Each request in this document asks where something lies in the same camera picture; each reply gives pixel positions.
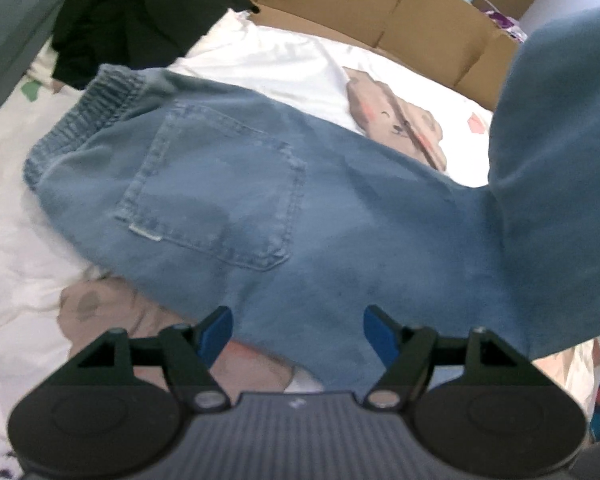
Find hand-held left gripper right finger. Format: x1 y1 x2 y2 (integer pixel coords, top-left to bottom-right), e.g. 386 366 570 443
363 305 528 409

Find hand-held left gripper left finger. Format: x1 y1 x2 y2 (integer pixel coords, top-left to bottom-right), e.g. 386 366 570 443
72 306 233 409

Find blue jeans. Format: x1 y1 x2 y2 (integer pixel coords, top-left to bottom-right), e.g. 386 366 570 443
24 2 600 393

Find white printed bed sheet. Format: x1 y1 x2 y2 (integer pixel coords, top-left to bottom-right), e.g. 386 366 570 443
0 10 600 480

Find brown cardboard sheet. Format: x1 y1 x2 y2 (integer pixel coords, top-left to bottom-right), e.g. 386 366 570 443
215 0 526 111

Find black clothing pile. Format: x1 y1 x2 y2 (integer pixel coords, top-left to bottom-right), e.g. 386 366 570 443
51 0 258 91

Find purple white packet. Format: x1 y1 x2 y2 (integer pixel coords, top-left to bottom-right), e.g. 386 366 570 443
485 7 528 41

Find grey quilt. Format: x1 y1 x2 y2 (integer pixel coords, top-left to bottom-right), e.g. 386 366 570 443
0 0 91 136

